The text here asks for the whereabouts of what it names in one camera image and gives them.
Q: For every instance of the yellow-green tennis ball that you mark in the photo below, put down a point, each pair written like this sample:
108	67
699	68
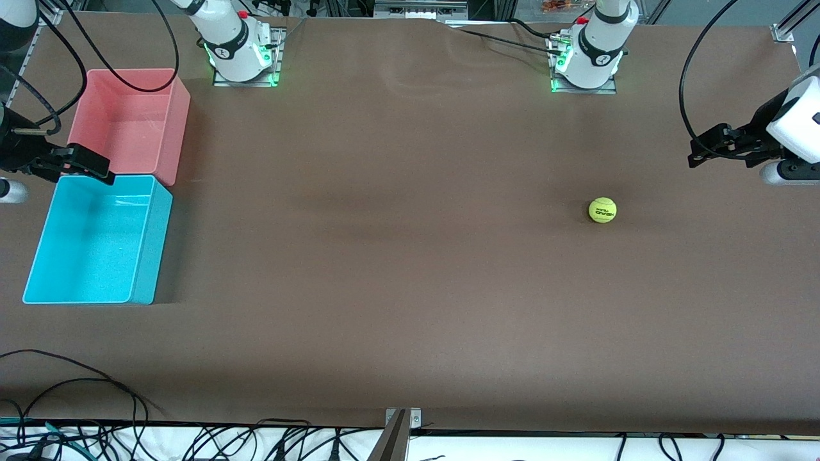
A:
602	210

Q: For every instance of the pink plastic bin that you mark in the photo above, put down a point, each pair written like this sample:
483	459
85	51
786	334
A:
128	128

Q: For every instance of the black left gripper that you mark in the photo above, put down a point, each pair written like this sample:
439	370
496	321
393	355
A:
758	132

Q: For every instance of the silver metal box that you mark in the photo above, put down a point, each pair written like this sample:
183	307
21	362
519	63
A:
419	9

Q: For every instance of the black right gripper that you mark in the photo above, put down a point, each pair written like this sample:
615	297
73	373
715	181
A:
14	155

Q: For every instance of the blue plastic bin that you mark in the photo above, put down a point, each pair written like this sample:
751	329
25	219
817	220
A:
96	256

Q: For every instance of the aluminium frame profile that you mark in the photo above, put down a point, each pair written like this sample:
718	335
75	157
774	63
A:
25	70
791	22

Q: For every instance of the orange background object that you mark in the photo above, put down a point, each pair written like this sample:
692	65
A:
558	6

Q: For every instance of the dark metal post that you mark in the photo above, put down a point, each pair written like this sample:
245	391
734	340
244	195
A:
392	442

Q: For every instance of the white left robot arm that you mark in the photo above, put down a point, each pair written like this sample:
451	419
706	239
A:
596	51

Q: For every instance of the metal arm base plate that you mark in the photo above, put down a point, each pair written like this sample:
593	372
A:
612	88
277	64

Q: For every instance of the silver table edge bracket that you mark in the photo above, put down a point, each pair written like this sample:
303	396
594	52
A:
415	417

